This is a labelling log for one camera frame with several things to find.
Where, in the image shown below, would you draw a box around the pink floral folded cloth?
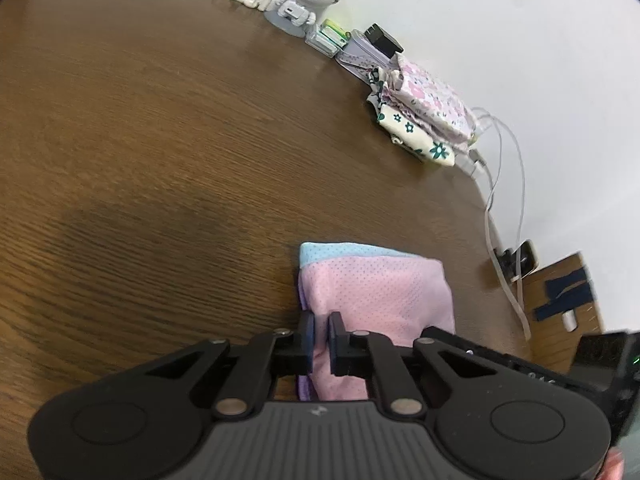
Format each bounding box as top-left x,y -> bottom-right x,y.
368,53 -> 478,154

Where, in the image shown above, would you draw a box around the small green white boxes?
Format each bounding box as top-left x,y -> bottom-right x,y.
305,18 -> 352,58

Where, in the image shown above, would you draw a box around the white robot figurine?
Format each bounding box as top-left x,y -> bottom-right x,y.
265,0 -> 340,38

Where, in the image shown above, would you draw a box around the white power strip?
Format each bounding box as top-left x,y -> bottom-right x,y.
454,148 -> 487,179

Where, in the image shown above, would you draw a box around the black phone holder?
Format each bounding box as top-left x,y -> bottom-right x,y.
494,240 -> 539,283

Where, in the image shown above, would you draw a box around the dark blue cloth on chair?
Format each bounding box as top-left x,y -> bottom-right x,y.
534,268 -> 594,322

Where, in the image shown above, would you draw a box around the person right hand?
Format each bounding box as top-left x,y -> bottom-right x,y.
599,448 -> 625,480

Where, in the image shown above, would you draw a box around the wooden chair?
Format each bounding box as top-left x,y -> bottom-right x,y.
523,252 -> 603,374

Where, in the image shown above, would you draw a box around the cream green-flower folded cloth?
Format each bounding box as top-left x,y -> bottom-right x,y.
367,67 -> 454,167

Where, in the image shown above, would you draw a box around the purple box with black charger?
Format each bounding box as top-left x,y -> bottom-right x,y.
334,23 -> 404,82

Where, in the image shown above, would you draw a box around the white charging cable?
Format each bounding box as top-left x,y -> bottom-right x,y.
466,106 -> 533,342

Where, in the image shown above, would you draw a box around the pink blue purple garment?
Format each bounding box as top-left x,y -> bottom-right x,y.
298,242 -> 456,402

